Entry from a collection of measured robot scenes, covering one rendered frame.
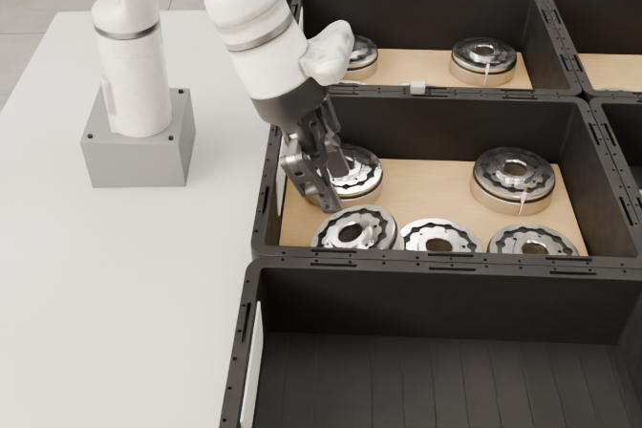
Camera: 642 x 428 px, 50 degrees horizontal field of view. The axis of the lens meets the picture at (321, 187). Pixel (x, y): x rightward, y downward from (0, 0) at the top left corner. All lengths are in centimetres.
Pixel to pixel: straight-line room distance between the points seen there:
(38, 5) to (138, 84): 243
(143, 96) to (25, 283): 31
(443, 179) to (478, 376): 30
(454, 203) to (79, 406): 52
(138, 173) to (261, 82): 50
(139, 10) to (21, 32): 229
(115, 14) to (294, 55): 39
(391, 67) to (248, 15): 56
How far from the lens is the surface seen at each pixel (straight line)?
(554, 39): 108
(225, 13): 64
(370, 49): 115
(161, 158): 110
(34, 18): 335
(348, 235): 80
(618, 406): 76
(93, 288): 101
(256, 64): 65
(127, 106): 107
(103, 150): 111
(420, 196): 91
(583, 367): 77
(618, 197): 82
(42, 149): 128
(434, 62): 118
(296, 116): 67
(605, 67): 125
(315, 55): 66
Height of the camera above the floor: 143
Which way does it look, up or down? 41 degrees down
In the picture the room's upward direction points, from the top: straight up
